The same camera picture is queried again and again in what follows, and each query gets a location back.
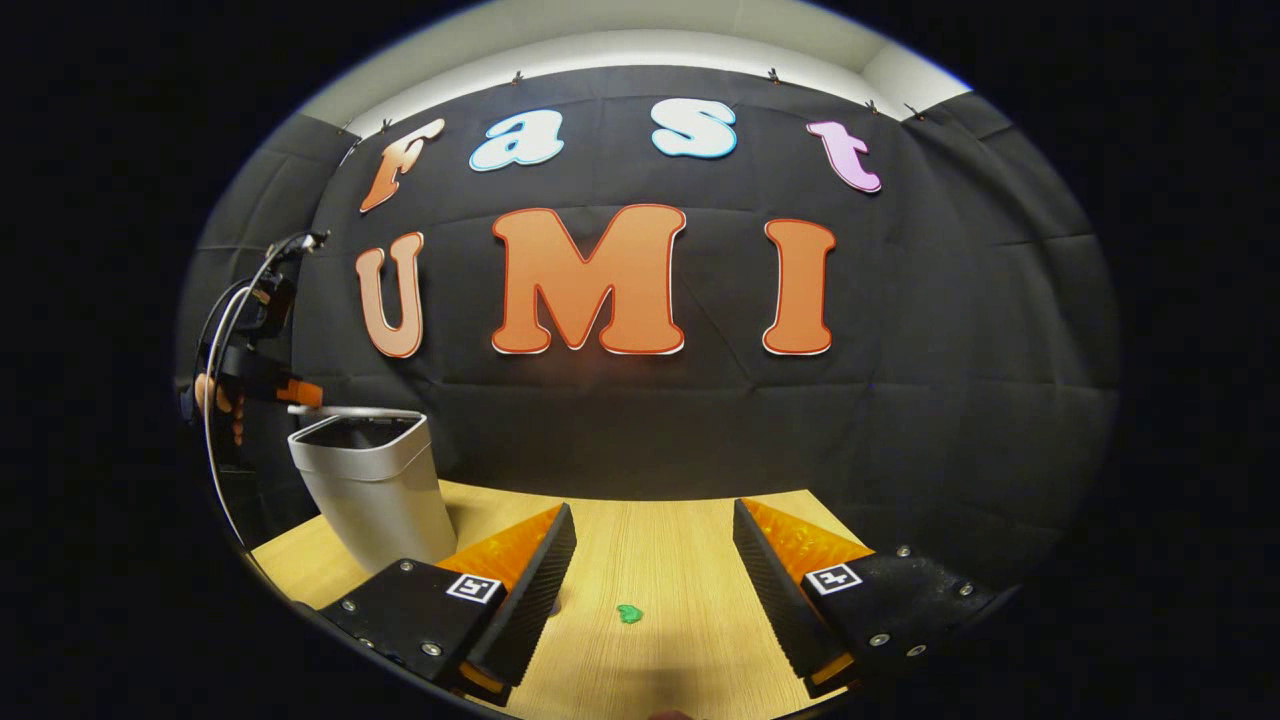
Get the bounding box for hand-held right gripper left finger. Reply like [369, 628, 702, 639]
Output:
[318, 502, 579, 708]

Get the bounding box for white desktop garbage bin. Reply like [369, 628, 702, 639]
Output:
[286, 403, 461, 578]

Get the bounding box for wooden desktop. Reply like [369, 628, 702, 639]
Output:
[250, 480, 881, 720]

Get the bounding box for black backdrop cloth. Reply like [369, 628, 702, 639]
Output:
[178, 65, 1121, 601]

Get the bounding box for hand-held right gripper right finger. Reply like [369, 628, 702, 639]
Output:
[732, 498, 1006, 701]

